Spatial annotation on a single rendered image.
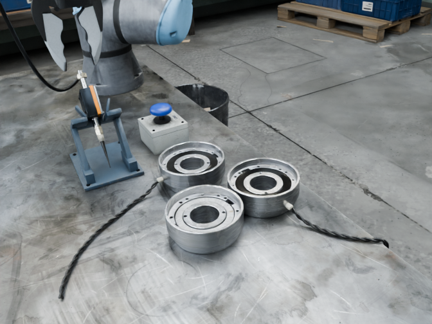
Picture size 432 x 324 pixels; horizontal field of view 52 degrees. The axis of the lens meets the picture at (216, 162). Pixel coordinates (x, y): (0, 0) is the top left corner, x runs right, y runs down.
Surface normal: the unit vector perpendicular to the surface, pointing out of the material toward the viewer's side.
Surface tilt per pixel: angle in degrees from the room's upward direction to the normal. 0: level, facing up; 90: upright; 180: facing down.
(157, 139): 90
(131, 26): 93
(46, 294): 0
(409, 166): 0
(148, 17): 75
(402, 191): 0
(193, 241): 90
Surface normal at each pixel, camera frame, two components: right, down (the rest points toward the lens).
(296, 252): -0.06, -0.85
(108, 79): 0.14, 0.23
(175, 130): 0.48, 0.43
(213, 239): 0.22, 0.50
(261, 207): -0.12, 0.53
